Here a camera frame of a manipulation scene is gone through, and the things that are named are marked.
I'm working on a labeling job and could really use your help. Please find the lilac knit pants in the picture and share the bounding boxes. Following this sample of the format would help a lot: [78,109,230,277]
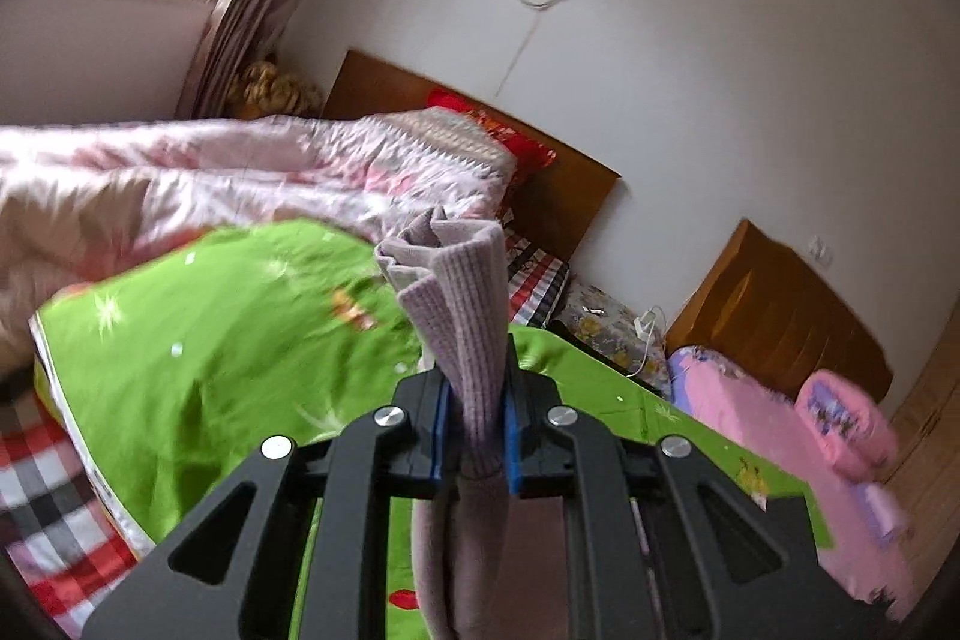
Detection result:
[374,208,509,638]

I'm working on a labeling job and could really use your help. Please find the floral pillow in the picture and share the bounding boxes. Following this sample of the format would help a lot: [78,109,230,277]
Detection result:
[548,278,672,399]

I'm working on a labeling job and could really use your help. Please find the wooden headboard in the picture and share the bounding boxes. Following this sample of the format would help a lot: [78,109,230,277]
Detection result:
[324,49,620,262]
[665,220,893,401]

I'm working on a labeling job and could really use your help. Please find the red pillow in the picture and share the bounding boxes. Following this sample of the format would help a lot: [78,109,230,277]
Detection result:
[427,88,556,187]

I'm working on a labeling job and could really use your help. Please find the green cartoon blanket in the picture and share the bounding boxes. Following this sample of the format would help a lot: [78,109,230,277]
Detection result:
[29,217,836,640]

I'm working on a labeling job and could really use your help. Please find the pink cartoon bedding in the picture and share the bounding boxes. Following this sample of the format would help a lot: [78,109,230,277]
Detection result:
[669,347,918,619]

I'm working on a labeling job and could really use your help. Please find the yellow brown plush toy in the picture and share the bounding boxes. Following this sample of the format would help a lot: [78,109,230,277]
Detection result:
[226,60,324,120]

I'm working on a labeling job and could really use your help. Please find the red plaid bed sheet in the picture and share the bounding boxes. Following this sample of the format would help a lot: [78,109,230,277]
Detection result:
[2,369,137,638]

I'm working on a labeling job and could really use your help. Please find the pink floral quilt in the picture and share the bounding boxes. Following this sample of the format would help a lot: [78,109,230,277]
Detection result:
[2,109,516,372]

